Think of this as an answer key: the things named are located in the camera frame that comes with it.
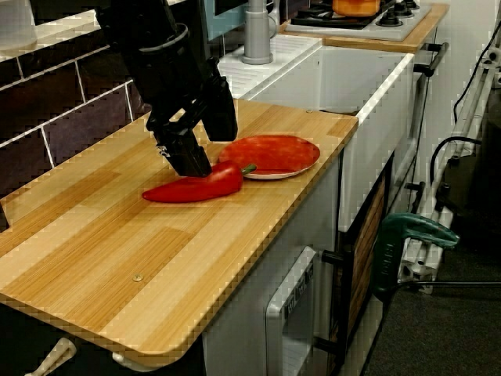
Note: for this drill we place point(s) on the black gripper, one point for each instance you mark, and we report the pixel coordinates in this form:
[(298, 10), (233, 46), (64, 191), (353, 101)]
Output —
[(176, 86)]

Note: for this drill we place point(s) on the red pepper green stem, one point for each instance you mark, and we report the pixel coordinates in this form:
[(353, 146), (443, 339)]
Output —
[(219, 184)]

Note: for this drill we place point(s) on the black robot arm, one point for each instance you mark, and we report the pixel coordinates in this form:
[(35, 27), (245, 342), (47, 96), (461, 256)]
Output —
[(137, 23)]

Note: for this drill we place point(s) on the round red plate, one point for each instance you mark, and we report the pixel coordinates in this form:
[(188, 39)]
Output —
[(274, 154)]

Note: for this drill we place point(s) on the black hood cabinet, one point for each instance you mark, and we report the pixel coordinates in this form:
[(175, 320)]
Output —
[(197, 43)]

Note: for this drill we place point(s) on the grey toy faucet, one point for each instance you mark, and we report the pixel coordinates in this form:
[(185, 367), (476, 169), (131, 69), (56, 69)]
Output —
[(256, 39)]

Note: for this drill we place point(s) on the white toy kitchen cabinet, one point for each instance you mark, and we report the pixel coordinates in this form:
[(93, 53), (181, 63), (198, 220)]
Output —
[(305, 219)]

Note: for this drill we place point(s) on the black burner grate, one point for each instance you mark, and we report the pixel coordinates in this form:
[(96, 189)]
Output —
[(313, 19)]

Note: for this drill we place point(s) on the white toy sink unit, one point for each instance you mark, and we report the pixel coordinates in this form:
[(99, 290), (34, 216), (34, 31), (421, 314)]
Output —
[(372, 164)]

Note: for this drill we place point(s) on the orange pot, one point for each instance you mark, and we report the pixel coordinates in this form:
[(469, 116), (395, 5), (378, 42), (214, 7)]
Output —
[(354, 7)]

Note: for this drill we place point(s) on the grey toy dispenser panel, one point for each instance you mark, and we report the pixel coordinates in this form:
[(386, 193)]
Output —
[(291, 321)]

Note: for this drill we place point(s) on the grey toy stove hob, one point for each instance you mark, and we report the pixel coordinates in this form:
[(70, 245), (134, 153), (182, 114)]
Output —
[(391, 32)]

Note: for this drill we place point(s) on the black stove knob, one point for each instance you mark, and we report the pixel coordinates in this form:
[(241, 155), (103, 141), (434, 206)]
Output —
[(389, 17), (409, 4)]

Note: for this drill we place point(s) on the green clamp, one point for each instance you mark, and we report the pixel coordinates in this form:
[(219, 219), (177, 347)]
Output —
[(415, 229)]

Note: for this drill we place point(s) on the cream wall shelf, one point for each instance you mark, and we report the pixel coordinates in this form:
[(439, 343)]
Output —
[(58, 35)]

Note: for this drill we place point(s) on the wood panel black frame door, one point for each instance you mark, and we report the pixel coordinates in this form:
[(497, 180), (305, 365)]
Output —
[(366, 250)]

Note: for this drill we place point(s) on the silver aluminium frame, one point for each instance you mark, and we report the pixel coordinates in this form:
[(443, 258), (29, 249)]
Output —
[(420, 266)]

